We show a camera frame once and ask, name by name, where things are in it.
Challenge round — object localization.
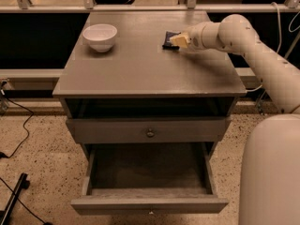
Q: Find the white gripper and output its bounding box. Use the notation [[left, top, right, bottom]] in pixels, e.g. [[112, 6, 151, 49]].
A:
[[170, 22, 222, 50]]

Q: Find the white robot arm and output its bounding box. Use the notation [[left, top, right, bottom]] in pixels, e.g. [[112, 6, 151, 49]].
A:
[[170, 14, 300, 225]]

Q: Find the grey wooden drawer cabinet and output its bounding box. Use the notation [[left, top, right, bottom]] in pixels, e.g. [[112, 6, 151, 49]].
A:
[[52, 10, 248, 161]]

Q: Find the round brass drawer knob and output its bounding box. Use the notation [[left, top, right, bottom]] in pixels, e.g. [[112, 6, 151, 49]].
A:
[[146, 128, 155, 138]]

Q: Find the closed grey top drawer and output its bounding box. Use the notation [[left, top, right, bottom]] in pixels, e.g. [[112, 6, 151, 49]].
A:
[[66, 117, 231, 144]]

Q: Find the open grey middle drawer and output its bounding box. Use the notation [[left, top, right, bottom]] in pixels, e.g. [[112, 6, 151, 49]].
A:
[[71, 142, 229, 215]]

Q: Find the white ceramic bowl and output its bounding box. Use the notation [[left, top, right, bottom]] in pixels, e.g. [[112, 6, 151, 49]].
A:
[[82, 23, 117, 53]]

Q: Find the black metal stand leg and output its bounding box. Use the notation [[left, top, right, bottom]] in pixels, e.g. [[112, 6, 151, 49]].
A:
[[0, 173, 30, 225]]

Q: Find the metal railing frame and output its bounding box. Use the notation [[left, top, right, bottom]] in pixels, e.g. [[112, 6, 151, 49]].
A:
[[0, 0, 300, 15]]

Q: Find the black floor cable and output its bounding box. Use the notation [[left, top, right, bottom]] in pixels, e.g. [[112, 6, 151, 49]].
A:
[[0, 89, 35, 159]]

